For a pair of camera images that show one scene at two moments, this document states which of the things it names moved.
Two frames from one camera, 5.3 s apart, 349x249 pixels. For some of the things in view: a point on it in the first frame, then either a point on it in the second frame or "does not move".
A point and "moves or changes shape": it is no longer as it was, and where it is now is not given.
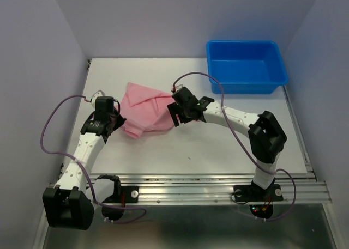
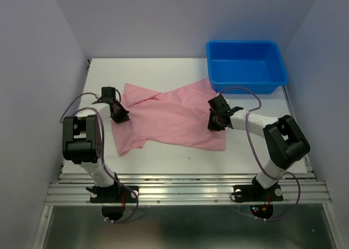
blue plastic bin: (245, 67) does not move
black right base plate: (253, 193) does not move
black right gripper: (174, 108) → (211, 126)
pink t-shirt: (145, 110) moves or changes shape
